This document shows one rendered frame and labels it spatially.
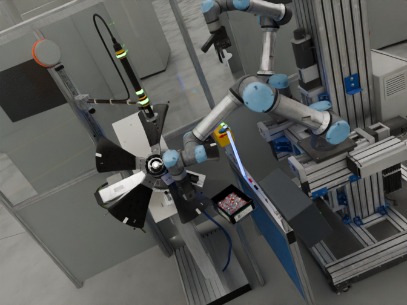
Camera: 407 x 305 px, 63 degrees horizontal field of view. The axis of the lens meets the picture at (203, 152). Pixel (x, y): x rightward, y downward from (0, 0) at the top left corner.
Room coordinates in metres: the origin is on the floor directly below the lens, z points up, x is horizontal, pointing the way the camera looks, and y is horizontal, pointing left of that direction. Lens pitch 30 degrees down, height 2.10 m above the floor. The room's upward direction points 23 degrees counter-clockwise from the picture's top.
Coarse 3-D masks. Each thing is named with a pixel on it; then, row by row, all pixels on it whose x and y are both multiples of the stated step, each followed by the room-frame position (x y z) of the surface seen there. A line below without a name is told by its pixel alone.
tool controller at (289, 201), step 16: (272, 176) 1.06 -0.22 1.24; (272, 192) 0.99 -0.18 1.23; (288, 192) 0.94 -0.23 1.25; (288, 208) 0.87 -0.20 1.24; (304, 208) 0.83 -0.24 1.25; (288, 224) 0.89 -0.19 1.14; (304, 224) 0.83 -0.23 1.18; (320, 224) 0.83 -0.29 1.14; (304, 240) 0.83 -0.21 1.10; (320, 240) 0.83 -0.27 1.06
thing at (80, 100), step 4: (76, 96) 2.14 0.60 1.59; (80, 96) 2.13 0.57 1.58; (84, 96) 2.09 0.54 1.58; (88, 96) 2.09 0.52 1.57; (76, 100) 2.10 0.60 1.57; (80, 100) 2.06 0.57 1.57; (84, 100) 2.07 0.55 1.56; (88, 100) 2.08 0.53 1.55; (76, 104) 2.12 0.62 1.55; (80, 104) 2.08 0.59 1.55; (84, 104) 2.06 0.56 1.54; (88, 104) 2.07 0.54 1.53; (92, 104) 2.09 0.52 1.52; (80, 108) 2.11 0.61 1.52; (84, 108) 2.07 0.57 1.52
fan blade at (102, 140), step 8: (104, 144) 1.72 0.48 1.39; (112, 144) 1.70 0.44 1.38; (96, 152) 1.73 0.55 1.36; (104, 152) 1.71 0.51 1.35; (112, 152) 1.69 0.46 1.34; (120, 152) 1.68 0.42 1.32; (128, 152) 1.66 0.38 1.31; (96, 160) 1.72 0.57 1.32; (104, 160) 1.71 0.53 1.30; (112, 160) 1.69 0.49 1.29; (120, 160) 1.68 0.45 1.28; (128, 160) 1.66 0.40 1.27; (104, 168) 1.71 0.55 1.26; (112, 168) 1.70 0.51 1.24; (120, 168) 1.69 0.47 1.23; (128, 168) 1.68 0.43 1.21
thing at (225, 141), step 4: (220, 124) 2.01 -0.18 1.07; (216, 128) 1.97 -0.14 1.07; (220, 128) 1.95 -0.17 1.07; (216, 132) 1.93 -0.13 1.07; (224, 132) 1.88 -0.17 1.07; (216, 136) 1.90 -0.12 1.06; (224, 136) 1.87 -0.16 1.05; (232, 136) 1.87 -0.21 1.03; (220, 140) 1.87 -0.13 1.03; (224, 140) 1.87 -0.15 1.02; (228, 140) 1.87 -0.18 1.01; (220, 144) 1.87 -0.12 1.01; (224, 144) 1.87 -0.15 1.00
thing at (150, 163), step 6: (150, 156) 1.61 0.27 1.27; (156, 156) 1.60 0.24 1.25; (162, 156) 1.60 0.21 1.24; (150, 162) 1.59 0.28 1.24; (156, 162) 1.59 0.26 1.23; (162, 162) 1.58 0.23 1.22; (150, 168) 1.57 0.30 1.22; (156, 168) 1.57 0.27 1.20; (162, 168) 1.56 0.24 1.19; (150, 174) 1.55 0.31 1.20; (156, 174) 1.54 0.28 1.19; (162, 174) 1.56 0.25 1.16
